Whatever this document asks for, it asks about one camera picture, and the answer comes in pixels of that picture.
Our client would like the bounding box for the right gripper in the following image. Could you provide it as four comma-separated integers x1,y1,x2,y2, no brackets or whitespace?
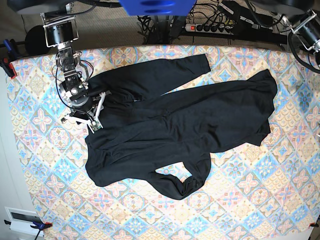
61,91,111,132

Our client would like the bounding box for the black t-shirt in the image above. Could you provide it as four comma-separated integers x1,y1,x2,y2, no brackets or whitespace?
85,54,278,200

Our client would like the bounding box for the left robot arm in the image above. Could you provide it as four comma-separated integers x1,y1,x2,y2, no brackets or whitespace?
245,0,320,74

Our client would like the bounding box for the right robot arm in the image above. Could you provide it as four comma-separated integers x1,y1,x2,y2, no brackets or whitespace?
7,0,110,133

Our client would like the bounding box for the black round stool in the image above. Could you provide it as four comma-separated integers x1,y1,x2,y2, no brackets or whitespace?
24,25,50,56

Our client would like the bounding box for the upper left table clamp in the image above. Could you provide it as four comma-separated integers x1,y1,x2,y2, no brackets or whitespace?
0,39,17,79

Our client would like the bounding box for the table clamp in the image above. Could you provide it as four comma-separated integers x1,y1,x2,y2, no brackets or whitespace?
0,39,17,79
4,220,53,240
309,222,320,228

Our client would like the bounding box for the lower left table clamp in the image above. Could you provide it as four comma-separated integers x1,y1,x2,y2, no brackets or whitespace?
4,220,53,240

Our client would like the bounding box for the white power strip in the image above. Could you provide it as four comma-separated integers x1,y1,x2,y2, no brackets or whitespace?
184,23,232,35

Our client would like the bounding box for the patterned tablecloth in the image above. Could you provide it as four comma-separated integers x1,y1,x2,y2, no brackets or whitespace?
5,45,320,240

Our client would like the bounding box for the lower right table clamp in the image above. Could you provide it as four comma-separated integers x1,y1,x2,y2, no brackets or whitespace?
309,222,320,228

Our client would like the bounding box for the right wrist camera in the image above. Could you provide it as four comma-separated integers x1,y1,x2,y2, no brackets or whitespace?
89,121,103,134

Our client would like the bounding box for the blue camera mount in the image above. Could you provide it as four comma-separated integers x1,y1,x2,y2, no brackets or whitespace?
119,0,196,16

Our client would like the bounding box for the white wall outlet box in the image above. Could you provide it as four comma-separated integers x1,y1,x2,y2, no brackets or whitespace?
4,206,41,237

